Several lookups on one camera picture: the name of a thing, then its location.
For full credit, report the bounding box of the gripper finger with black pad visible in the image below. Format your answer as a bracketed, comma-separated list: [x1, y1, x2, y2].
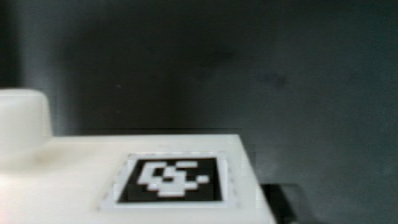
[261, 183, 310, 224]

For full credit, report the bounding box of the white drawer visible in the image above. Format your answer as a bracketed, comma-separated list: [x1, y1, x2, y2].
[0, 89, 277, 224]

